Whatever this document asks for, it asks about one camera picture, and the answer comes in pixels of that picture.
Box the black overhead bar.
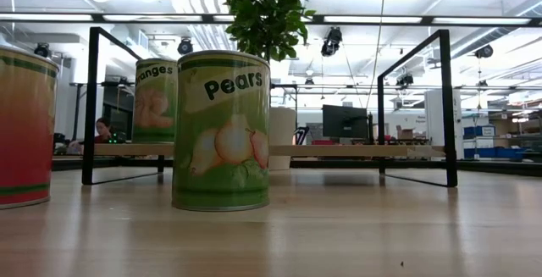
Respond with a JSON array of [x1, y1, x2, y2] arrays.
[[0, 12, 542, 27]]

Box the black ceiling spotlight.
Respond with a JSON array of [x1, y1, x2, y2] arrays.
[[395, 72, 415, 88], [177, 37, 195, 56], [473, 44, 495, 59], [33, 42, 51, 59], [320, 26, 343, 58]]

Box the green leafy plant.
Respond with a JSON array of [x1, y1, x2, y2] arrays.
[[223, 0, 317, 63]]

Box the green Oranges can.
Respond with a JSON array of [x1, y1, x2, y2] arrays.
[[131, 58, 179, 145]]

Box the black aluminium table frame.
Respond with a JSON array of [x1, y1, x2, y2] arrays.
[[50, 157, 542, 177]]

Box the black computer monitor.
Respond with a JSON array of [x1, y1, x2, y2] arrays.
[[321, 104, 368, 139]]

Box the white round plant pot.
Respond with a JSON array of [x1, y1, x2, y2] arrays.
[[268, 107, 297, 171]]

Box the brown cardboard box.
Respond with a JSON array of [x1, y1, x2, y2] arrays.
[[395, 125, 417, 141]]

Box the black frame background desk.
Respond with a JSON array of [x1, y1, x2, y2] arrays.
[[69, 80, 141, 142]]

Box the black frame wooden shelf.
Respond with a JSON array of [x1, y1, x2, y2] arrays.
[[81, 26, 458, 188]]

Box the blue storage bin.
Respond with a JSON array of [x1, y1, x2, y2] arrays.
[[462, 125, 496, 139], [462, 147, 526, 160]]

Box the green Pears can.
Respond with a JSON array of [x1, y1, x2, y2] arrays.
[[171, 50, 271, 213]]

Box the orange-red Corn can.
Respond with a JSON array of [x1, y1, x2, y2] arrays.
[[0, 46, 60, 210]]

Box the white cabinet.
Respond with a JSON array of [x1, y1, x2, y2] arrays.
[[424, 89, 465, 159]]

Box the person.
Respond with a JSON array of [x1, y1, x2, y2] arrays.
[[67, 117, 114, 145]]

